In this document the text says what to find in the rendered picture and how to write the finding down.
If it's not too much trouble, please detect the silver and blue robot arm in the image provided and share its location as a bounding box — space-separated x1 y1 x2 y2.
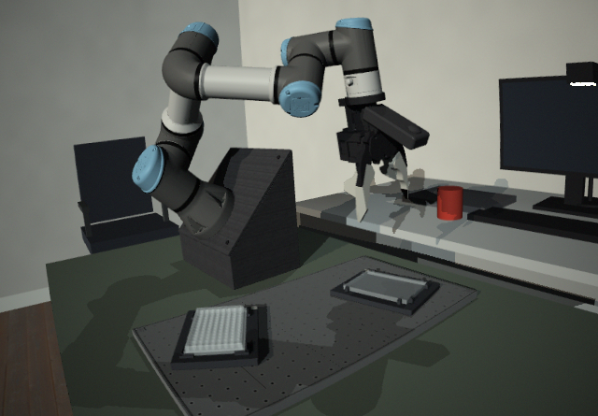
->
132 18 430 240

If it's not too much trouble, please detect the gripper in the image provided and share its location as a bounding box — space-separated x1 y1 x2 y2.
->
336 92 408 222

